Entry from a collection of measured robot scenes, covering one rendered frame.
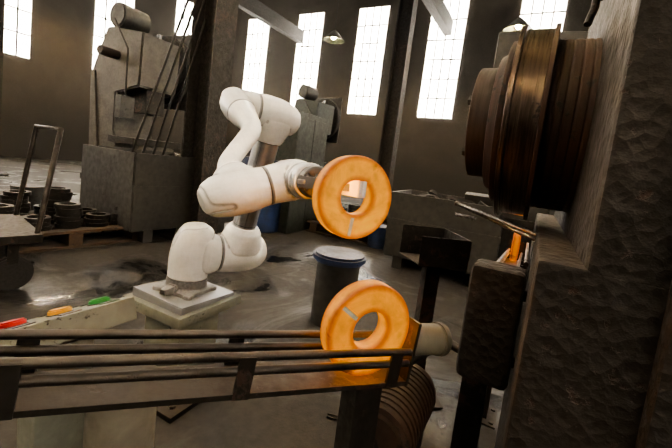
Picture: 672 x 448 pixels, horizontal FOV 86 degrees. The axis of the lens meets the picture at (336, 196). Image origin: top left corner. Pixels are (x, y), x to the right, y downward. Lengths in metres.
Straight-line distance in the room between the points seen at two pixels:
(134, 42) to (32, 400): 5.76
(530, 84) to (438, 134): 10.62
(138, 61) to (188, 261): 4.72
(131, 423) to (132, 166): 2.95
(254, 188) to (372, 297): 0.42
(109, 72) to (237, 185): 5.66
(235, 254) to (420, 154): 10.22
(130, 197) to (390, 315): 3.21
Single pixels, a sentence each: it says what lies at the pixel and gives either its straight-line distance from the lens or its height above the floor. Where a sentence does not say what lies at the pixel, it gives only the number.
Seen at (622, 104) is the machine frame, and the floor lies 1.08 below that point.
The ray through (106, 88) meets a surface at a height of 1.59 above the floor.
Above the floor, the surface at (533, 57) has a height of 1.23.
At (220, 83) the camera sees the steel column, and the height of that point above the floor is 1.56.
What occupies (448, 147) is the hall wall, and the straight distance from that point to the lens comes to 11.33.
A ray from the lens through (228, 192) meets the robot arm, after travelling 0.88.
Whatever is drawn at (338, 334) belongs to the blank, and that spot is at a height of 0.71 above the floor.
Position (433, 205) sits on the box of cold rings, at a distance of 3.48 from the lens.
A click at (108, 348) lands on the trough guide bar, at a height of 0.70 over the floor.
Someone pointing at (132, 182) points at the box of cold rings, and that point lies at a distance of 3.63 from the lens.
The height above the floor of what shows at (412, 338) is 0.69.
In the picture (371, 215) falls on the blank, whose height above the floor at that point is 0.88.
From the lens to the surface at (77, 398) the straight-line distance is 0.55.
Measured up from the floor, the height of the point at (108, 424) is 0.46.
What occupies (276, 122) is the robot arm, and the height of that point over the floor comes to 1.09.
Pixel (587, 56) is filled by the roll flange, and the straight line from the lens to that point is 0.92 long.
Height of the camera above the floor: 0.97
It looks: 6 degrees down
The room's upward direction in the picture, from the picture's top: 7 degrees clockwise
